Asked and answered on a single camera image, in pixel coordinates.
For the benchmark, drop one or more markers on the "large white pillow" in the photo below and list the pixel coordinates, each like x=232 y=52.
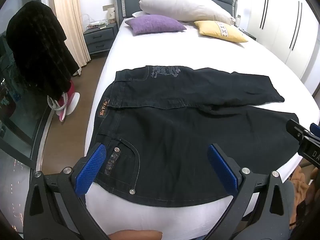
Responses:
x=187 y=10

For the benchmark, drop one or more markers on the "grey bedside nightstand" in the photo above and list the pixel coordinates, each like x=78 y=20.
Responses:
x=100 y=39

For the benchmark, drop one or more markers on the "black denim pants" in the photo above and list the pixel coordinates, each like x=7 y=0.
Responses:
x=157 y=123

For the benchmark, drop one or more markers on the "beige curtain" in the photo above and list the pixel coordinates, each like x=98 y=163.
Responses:
x=69 y=15

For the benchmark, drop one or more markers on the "white mug on nightstand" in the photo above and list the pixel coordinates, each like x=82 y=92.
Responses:
x=111 y=14

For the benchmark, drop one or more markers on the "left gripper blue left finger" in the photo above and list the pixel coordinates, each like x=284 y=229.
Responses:
x=87 y=168

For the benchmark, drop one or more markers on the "purple cushion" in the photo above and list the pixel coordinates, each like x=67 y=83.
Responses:
x=148 y=24

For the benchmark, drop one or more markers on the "pink white bag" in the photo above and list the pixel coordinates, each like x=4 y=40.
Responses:
x=66 y=104

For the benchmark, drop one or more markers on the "person's left hand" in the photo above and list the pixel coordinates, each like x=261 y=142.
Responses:
x=136 y=235

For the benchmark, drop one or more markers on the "white wardrobe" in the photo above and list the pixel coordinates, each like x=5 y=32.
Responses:
x=288 y=29

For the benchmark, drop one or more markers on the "black garment on rack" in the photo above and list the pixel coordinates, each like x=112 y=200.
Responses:
x=37 y=40

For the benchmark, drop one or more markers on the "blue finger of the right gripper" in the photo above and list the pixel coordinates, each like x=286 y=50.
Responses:
x=315 y=129

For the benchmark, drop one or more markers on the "yellow patterned cushion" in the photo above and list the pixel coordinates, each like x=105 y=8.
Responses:
x=221 y=30

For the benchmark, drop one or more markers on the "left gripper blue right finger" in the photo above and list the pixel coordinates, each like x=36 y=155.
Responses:
x=227 y=170

